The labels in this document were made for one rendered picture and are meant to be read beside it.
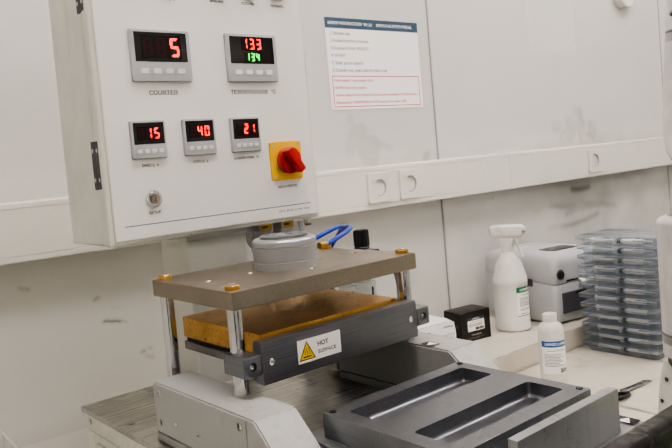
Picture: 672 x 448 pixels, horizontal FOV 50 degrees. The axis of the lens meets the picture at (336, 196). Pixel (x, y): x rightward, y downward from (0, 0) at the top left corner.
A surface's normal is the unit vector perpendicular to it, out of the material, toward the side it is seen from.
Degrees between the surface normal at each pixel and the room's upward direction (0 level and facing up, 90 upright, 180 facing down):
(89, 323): 90
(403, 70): 90
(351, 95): 90
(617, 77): 90
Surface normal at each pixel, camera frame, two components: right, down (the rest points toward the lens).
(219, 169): 0.65, -0.01
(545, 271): -0.84, 0.04
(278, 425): 0.36, -0.76
